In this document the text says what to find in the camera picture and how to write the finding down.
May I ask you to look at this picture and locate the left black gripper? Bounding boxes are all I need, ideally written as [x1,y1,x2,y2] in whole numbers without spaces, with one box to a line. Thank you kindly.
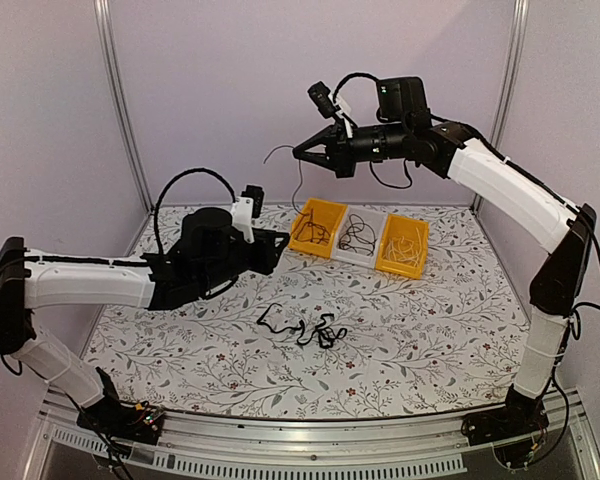
[199,228,289,293]

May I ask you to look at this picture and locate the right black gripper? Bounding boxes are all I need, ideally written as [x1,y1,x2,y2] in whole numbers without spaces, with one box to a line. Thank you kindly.
[294,118,410,177]

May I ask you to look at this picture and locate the black cables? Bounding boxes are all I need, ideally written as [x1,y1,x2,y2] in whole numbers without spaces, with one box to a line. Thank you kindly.
[257,302,351,350]

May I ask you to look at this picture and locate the white cable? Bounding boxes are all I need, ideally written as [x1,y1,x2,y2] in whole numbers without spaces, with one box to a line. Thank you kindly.
[382,229,421,269]
[384,224,426,269]

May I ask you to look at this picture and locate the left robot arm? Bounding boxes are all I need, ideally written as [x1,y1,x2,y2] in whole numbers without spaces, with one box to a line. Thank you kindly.
[0,207,290,434]

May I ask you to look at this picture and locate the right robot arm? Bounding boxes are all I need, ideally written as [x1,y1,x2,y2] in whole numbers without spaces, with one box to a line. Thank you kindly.
[293,77,596,445]

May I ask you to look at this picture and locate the large yellow plastic bin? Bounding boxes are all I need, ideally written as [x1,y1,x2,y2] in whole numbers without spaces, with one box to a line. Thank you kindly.
[288,198,348,258]

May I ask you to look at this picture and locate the white translucent plastic bin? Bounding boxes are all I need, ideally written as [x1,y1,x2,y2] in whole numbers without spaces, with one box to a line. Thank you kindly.
[331,206,387,269]

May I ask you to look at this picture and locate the small yellow plastic bin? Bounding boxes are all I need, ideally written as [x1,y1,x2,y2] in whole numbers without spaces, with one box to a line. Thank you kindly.
[375,214,429,279]

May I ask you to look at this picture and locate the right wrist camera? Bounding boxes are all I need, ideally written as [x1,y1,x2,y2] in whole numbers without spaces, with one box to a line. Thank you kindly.
[308,81,355,138]

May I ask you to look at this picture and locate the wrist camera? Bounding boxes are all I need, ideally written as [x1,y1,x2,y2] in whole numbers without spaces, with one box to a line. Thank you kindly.
[308,81,355,138]
[230,185,264,244]

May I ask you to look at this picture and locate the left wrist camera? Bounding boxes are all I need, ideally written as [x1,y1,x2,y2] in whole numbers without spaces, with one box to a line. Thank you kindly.
[230,185,264,244]

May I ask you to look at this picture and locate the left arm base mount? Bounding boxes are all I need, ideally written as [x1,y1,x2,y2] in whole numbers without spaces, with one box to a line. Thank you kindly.
[77,367,165,445]

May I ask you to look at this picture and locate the right aluminium frame post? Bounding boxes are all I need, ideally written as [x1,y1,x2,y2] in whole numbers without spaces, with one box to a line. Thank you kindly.
[472,0,530,211]

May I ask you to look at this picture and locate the aluminium frame post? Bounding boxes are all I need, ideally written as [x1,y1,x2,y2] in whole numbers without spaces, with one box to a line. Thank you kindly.
[93,0,153,213]
[472,0,530,211]

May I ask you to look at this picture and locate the front aluminium rail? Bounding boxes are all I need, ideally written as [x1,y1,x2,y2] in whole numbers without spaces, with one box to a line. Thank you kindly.
[23,389,600,479]

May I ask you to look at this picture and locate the left aluminium frame post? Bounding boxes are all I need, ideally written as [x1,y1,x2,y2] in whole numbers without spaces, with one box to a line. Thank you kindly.
[93,0,153,213]

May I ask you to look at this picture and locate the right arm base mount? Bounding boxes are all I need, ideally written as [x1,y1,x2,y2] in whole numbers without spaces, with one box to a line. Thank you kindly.
[461,387,549,470]

